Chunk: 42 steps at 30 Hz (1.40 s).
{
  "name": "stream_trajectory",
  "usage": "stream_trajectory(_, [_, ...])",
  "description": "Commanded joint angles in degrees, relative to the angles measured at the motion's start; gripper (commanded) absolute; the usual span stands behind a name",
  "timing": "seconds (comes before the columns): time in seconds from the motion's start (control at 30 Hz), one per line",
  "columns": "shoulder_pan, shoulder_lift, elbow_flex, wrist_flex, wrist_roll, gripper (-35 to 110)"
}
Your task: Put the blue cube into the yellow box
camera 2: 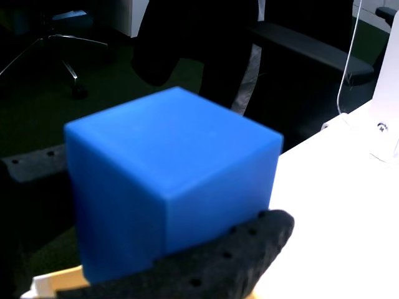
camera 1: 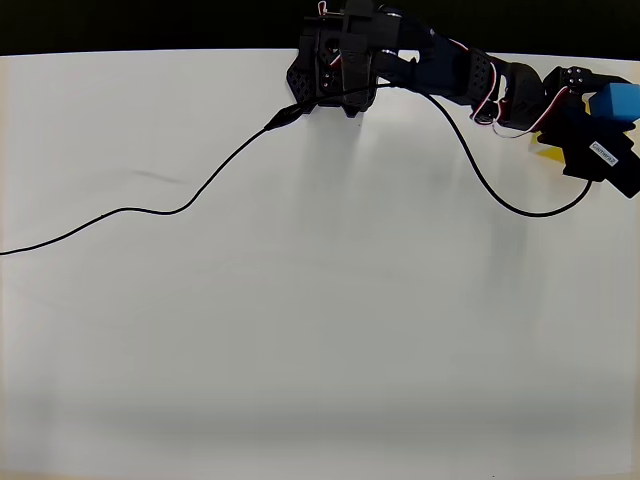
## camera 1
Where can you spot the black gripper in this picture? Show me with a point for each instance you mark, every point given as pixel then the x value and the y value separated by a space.
pixel 566 98

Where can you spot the blue cube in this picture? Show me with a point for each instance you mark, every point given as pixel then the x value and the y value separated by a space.
pixel 617 102

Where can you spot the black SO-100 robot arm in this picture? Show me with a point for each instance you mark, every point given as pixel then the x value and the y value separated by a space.
pixel 440 70

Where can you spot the yellow open box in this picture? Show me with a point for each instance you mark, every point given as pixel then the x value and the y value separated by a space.
pixel 550 152

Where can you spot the black wrist-mounted camera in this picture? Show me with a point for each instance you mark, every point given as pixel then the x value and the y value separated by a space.
pixel 607 160

